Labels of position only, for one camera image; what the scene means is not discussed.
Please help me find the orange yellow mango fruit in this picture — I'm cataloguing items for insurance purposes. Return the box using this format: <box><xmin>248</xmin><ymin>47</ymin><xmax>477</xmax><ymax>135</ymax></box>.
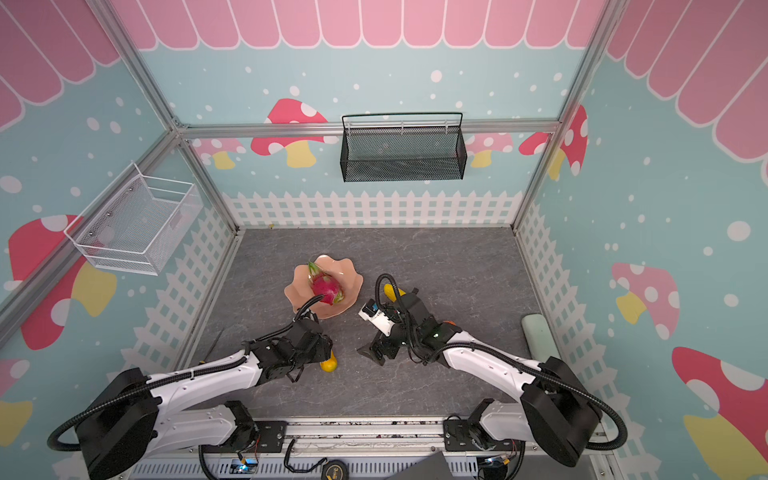
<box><xmin>320</xmin><ymin>353</ymin><xmax>338</xmax><ymax>373</ymax></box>

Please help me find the pink dragon fruit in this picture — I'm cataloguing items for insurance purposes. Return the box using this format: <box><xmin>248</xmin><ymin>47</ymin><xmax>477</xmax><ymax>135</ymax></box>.
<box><xmin>307</xmin><ymin>262</ymin><xmax>345</xmax><ymax>305</ymax></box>

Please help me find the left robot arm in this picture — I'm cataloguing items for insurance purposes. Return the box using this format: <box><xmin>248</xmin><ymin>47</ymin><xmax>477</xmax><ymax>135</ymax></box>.
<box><xmin>47</xmin><ymin>296</ymin><xmax>333</xmax><ymax>479</ymax></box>

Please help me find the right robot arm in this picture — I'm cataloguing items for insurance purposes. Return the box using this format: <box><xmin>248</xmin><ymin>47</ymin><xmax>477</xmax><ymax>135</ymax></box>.
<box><xmin>358</xmin><ymin>273</ymin><xmax>629</xmax><ymax>467</ymax></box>

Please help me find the pink scalloped fruit bowl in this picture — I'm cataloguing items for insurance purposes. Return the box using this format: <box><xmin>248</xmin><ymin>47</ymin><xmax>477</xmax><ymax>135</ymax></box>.
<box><xmin>284</xmin><ymin>255</ymin><xmax>364</xmax><ymax>320</ymax></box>

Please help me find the pale green cylinder object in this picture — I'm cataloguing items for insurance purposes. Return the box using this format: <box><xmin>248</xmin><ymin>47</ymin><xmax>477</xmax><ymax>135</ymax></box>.
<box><xmin>521</xmin><ymin>314</ymin><xmax>560</xmax><ymax>362</ymax></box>

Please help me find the black round tape roll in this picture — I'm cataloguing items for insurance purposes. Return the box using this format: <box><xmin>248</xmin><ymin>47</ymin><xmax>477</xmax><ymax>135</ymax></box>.
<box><xmin>321</xmin><ymin>459</ymin><xmax>350</xmax><ymax>480</ymax></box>

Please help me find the dark grey flat panel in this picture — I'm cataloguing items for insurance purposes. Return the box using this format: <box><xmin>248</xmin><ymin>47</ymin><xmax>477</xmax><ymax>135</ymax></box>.
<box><xmin>386</xmin><ymin>452</ymin><xmax>454</xmax><ymax>480</ymax></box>

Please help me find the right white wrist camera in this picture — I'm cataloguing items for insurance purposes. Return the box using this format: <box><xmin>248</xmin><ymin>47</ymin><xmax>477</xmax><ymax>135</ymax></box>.
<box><xmin>358</xmin><ymin>303</ymin><xmax>395</xmax><ymax>337</ymax></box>

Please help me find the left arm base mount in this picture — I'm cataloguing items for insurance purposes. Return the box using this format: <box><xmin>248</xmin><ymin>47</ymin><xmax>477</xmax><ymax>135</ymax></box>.
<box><xmin>221</xmin><ymin>420</ymin><xmax>288</xmax><ymax>453</ymax></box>

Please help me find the aluminium front rail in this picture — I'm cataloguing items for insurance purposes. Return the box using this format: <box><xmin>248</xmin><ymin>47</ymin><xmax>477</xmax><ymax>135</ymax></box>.
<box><xmin>128</xmin><ymin>415</ymin><xmax>619</xmax><ymax>464</ymax></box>

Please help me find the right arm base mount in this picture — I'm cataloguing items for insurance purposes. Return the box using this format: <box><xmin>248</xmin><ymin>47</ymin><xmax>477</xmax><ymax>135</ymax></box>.
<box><xmin>442</xmin><ymin>415</ymin><xmax>533</xmax><ymax>452</ymax></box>

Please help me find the black mesh wall basket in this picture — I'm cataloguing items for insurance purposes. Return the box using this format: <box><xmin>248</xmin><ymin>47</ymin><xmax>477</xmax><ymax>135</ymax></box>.
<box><xmin>340</xmin><ymin>112</ymin><xmax>468</xmax><ymax>182</ymax></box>

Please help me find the white wire wall basket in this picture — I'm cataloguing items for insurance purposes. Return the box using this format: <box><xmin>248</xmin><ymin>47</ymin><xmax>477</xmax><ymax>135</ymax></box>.
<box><xmin>64</xmin><ymin>164</ymin><xmax>204</xmax><ymax>276</ymax></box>

